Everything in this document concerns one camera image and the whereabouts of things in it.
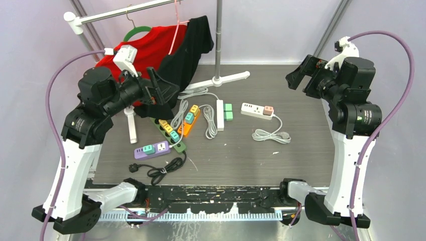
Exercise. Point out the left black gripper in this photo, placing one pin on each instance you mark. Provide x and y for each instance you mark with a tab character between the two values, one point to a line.
163	91

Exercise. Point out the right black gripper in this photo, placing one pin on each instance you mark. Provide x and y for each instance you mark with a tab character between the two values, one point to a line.
312	66

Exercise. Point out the long white power strip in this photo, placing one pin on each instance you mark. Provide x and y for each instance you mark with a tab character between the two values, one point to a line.
213	116

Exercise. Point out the pink plug adapter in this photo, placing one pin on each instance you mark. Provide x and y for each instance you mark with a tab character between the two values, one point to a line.
268	110

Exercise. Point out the short white power strip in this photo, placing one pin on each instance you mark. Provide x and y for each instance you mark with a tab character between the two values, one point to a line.
260	135

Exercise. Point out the green plug adapter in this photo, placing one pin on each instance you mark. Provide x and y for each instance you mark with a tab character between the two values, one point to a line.
228	116
228	107

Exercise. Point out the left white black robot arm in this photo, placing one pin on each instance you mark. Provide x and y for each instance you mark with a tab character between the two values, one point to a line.
84	130

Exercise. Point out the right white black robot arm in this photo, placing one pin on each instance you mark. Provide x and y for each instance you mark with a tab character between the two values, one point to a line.
345	88

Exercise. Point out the yellow plug on green strip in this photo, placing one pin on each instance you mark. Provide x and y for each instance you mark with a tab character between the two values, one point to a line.
163	123

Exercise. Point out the yellow plug on orange strip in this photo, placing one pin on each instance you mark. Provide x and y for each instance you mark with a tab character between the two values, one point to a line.
194	110

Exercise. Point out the teal plug on orange strip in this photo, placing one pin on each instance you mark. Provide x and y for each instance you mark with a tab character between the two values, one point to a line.
189	118

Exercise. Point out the teal plug on green strip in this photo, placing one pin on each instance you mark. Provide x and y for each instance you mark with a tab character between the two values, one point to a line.
175	137

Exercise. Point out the teal plug on purple strip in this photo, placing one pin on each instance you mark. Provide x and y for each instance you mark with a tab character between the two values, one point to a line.
148	150

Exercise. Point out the orange power strip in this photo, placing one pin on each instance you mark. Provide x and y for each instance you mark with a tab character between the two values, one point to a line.
178	123

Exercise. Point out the red t-shirt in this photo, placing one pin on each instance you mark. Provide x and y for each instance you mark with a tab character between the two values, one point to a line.
154	46

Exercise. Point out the white metal clothes rack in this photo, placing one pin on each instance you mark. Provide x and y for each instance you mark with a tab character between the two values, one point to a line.
76	24

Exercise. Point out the purple power strip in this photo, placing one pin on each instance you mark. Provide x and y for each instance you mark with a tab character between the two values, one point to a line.
162	148

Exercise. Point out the dark green power strip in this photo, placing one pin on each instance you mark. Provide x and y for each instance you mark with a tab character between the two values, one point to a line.
181	147

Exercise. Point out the black t-shirt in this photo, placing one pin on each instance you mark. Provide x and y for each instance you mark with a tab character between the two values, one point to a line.
179	68

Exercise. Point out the green clothes hanger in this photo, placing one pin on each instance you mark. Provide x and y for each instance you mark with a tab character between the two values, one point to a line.
135	30

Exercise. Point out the pink clothes hanger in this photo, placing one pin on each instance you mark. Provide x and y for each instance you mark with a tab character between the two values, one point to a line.
178	23

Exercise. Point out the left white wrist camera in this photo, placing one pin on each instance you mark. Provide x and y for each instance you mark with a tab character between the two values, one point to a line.
124	59

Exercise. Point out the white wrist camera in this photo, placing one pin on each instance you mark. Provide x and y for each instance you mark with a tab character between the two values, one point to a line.
345	48
124	59

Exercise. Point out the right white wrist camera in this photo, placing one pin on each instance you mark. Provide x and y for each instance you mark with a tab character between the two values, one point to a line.
345	48

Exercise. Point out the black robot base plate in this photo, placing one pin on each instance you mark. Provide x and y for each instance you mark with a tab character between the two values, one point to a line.
209	203

